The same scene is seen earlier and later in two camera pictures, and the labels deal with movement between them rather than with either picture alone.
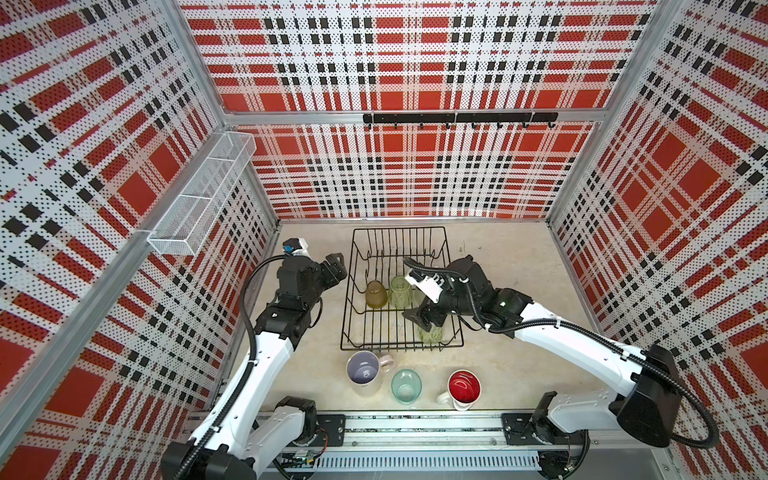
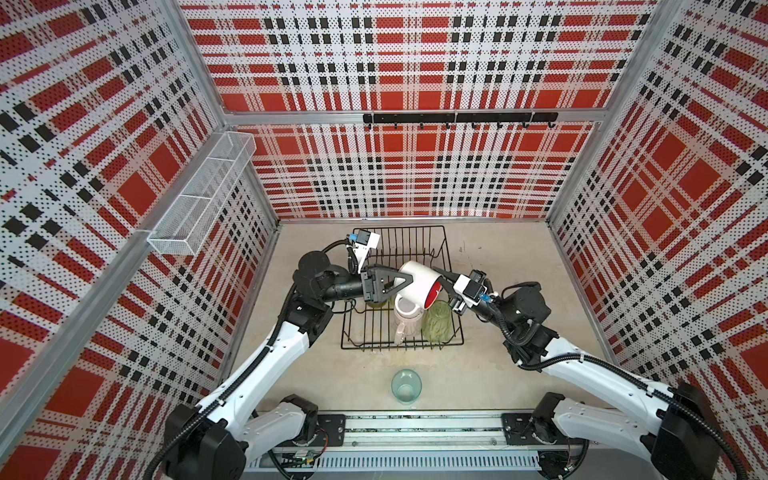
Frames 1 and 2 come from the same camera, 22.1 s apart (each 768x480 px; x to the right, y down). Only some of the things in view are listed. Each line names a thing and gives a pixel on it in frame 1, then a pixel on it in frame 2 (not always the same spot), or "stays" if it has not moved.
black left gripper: [338, 269] -> [374, 289]
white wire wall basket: [186, 223] stays
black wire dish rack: [379, 293] stays
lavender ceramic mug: [363, 371] -> [406, 325]
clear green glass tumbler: [436, 335] stays
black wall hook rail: [462, 117] stays
